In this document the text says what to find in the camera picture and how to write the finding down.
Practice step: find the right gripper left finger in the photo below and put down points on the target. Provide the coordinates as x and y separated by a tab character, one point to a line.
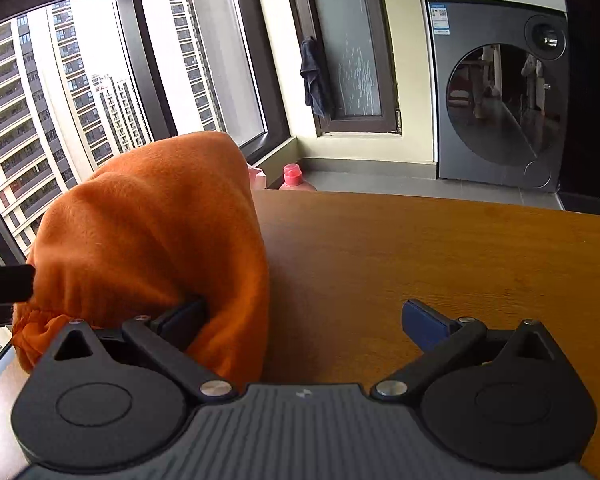
164	340

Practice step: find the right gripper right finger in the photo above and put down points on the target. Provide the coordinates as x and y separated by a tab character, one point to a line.
446	345

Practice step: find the orange pumpkin costume garment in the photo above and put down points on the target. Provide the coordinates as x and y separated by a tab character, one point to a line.
151	230

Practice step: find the pink cap detergent bottle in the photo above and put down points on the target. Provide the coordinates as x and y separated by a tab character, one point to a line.
293	179

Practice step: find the grey front-load washing machine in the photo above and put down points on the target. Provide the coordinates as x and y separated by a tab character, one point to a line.
502	81

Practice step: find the brown framed frosted window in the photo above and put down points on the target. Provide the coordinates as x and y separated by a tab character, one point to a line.
355	49

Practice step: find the dark cloth on window handle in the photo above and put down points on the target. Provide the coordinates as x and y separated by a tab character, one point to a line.
316	91

